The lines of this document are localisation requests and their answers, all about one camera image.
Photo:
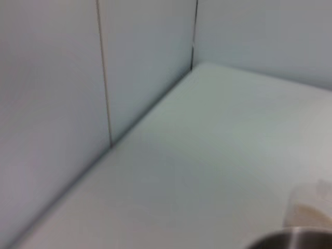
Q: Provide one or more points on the clear plastic cup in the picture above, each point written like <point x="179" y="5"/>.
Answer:
<point x="306" y="192"/>

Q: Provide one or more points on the stainless steel mixing bowl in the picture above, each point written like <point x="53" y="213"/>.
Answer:
<point x="298" y="238"/>

